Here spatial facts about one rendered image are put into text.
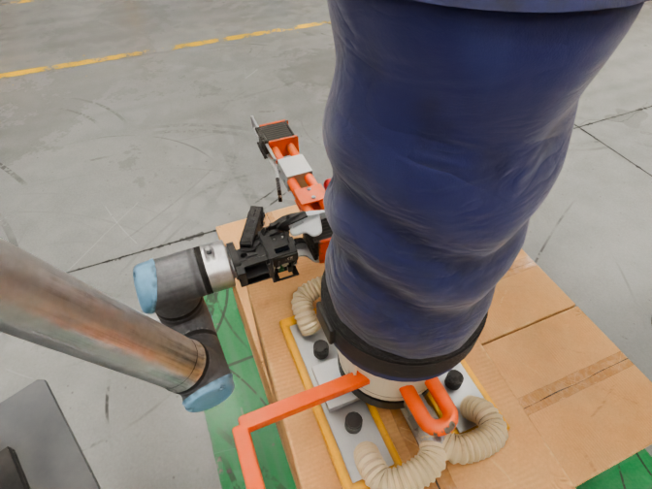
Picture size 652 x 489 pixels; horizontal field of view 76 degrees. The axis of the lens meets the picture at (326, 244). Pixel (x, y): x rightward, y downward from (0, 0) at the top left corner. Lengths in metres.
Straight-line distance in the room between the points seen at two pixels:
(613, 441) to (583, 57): 1.18
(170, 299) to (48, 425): 0.48
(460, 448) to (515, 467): 0.14
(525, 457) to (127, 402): 1.54
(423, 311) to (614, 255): 2.26
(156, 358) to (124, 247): 1.85
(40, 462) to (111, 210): 1.84
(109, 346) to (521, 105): 0.53
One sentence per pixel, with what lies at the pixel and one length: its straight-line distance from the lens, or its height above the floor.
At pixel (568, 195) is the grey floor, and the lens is 2.93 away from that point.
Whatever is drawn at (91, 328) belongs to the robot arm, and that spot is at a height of 1.23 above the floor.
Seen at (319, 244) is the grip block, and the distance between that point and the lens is 0.77.
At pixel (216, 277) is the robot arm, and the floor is 1.10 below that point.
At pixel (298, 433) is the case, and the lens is 0.77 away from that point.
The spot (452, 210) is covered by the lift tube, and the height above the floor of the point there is 1.46.
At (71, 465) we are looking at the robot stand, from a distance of 1.09.
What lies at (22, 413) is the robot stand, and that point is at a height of 0.75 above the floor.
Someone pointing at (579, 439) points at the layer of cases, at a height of 0.54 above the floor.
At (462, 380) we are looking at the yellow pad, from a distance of 0.78.
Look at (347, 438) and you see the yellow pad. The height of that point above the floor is 0.97.
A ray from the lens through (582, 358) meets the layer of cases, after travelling 1.47.
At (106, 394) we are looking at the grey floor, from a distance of 2.02.
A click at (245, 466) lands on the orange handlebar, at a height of 1.09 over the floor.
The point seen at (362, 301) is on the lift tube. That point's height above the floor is 1.30.
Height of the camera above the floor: 1.68
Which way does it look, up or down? 48 degrees down
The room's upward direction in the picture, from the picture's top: straight up
